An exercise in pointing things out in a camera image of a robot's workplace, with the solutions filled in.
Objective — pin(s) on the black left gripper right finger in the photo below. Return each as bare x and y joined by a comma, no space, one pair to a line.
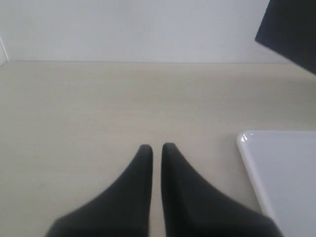
192,207

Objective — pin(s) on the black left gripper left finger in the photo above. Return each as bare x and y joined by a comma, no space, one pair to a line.
122,210

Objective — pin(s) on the blue book with orange moon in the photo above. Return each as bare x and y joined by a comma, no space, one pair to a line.
289,29

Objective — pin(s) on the white plastic tray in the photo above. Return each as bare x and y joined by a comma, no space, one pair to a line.
281,166

